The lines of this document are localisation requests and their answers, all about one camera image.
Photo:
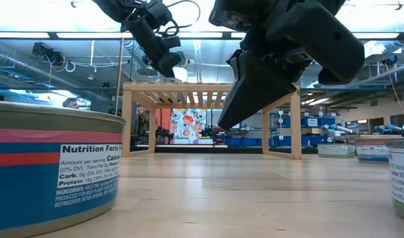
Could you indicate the grey teal background robot arm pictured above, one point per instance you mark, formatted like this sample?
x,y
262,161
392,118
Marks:
x,y
388,129
337,129

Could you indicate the blue storage bin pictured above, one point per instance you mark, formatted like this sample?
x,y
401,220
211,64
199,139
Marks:
x,y
233,142
251,142

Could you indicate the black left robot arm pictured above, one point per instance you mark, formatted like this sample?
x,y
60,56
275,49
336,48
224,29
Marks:
x,y
143,28

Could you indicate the silver ceiling duct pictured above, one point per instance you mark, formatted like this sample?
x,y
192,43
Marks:
x,y
375,49

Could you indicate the orange wall panel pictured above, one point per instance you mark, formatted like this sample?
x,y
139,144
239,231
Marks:
x,y
165,117

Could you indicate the white hanging cylinder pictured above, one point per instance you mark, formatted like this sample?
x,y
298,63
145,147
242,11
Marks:
x,y
185,74

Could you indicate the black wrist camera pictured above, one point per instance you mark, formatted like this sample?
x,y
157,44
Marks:
x,y
171,42
241,15

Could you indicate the blue bin white label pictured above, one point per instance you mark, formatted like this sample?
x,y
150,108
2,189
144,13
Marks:
x,y
310,122

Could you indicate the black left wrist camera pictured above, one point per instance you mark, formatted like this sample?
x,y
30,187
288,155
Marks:
x,y
171,42

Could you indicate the blue pink label salmon can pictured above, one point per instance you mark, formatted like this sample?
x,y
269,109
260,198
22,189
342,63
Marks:
x,y
39,185
372,152

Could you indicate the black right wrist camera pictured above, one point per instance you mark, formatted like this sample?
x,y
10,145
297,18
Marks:
x,y
241,15

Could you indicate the grey ceiling pipe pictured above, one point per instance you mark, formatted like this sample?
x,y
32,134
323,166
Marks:
x,y
23,67

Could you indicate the wooden slatted shelf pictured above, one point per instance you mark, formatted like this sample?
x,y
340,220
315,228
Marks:
x,y
188,87

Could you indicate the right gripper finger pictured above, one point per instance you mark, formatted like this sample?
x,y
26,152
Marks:
x,y
254,92
236,64

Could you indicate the black hanging ceiling device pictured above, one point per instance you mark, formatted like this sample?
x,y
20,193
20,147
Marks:
x,y
44,51

